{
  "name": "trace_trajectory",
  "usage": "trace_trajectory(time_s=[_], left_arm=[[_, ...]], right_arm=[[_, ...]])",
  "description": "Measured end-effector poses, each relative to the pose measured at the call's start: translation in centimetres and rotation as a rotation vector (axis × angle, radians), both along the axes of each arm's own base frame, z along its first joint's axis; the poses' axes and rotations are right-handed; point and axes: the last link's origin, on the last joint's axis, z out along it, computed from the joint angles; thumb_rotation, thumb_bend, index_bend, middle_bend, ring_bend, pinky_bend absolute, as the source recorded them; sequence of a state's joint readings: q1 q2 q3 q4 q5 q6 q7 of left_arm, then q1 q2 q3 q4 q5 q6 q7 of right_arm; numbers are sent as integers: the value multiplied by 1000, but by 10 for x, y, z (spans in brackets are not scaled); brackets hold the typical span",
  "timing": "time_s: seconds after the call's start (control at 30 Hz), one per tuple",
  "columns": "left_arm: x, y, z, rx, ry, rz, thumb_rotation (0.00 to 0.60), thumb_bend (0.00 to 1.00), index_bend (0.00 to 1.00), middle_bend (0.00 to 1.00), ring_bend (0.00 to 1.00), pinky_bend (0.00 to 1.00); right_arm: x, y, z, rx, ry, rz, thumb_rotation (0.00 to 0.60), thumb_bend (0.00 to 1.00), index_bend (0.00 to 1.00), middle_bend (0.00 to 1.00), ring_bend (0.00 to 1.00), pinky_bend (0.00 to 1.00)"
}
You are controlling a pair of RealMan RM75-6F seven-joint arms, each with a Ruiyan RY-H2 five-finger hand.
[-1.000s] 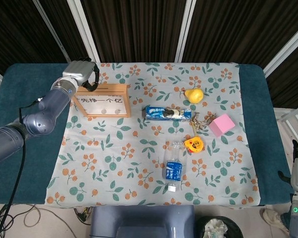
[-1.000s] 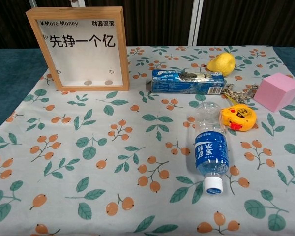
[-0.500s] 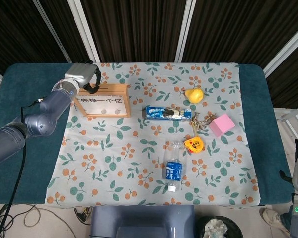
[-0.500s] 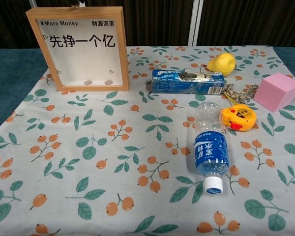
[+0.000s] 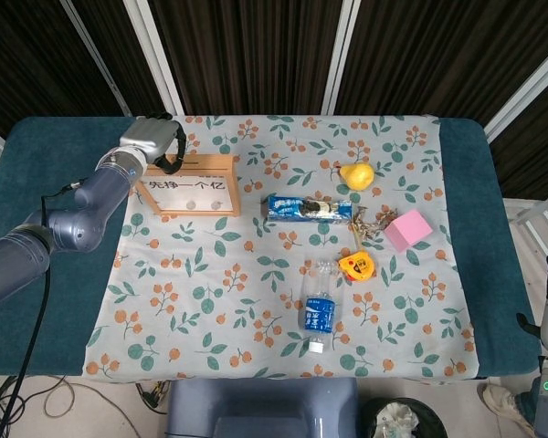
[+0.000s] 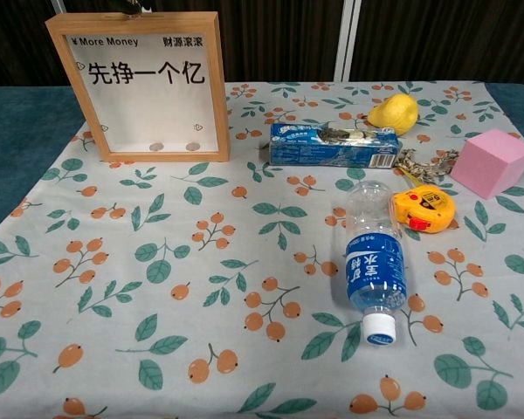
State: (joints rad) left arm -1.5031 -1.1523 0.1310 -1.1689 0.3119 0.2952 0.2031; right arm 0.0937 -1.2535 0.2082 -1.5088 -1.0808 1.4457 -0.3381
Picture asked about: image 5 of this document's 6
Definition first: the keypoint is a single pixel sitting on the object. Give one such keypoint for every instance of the robot left five-finger hand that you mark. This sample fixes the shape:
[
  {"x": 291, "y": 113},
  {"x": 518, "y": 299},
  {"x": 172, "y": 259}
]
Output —
[{"x": 148, "y": 137}]

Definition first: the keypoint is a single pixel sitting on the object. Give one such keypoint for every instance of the black bin with white bag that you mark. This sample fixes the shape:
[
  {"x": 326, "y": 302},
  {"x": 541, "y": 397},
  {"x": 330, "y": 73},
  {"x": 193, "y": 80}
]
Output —
[{"x": 395, "y": 417}]

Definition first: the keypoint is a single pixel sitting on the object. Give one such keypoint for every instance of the yellow pear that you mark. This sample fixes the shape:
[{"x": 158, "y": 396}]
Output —
[{"x": 357, "y": 175}]

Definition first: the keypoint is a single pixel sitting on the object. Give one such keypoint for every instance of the blue cookie package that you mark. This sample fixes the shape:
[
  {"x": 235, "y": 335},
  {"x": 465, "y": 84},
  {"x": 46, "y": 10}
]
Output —
[{"x": 287, "y": 209}]

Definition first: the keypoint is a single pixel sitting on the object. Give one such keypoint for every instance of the silver coin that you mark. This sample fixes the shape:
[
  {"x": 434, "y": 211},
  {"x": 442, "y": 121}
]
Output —
[
  {"x": 216, "y": 205},
  {"x": 191, "y": 205}
]

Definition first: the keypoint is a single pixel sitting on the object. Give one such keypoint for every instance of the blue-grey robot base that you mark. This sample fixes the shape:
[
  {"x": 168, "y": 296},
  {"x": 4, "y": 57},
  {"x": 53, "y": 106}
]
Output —
[{"x": 260, "y": 408}]

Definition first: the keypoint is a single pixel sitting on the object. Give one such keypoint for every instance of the floral printed tablecloth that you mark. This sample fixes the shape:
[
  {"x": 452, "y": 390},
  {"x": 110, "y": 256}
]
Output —
[{"x": 256, "y": 296}]

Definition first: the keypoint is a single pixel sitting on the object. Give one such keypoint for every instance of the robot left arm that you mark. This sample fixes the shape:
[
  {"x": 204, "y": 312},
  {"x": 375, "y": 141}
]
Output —
[{"x": 73, "y": 228}]

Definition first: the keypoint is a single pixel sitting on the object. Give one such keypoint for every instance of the white partition post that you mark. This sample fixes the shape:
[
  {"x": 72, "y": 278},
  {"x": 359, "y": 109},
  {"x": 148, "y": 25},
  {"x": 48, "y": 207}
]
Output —
[
  {"x": 155, "y": 57},
  {"x": 525, "y": 98},
  {"x": 99, "y": 59},
  {"x": 340, "y": 57}
]

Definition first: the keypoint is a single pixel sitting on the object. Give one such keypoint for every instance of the wooden framed box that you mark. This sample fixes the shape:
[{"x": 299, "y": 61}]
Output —
[{"x": 210, "y": 165}]

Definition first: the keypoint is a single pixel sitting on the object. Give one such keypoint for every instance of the pink foam cube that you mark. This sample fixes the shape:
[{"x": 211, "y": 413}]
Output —
[{"x": 408, "y": 230}]

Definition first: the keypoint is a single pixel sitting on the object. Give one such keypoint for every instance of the yellow tape measure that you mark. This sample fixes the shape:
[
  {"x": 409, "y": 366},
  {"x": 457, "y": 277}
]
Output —
[{"x": 354, "y": 267}]

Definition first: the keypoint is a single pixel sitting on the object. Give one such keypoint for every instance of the clear bottle with blue label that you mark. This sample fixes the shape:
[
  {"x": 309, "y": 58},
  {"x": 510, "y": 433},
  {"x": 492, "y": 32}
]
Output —
[{"x": 319, "y": 315}]

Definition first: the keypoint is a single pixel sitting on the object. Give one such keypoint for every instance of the white metal frame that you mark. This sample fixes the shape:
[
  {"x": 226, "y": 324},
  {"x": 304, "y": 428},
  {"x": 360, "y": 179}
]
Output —
[{"x": 530, "y": 212}]

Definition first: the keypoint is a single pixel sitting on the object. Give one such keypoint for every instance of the white sneaker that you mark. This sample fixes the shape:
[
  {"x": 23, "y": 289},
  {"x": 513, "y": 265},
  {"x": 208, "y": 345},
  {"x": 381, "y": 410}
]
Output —
[{"x": 498, "y": 399}]

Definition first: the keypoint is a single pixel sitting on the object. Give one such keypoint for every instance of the teal fabric table cover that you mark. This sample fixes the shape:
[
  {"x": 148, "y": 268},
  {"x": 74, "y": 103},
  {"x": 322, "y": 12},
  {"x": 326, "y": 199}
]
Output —
[{"x": 484, "y": 205}]

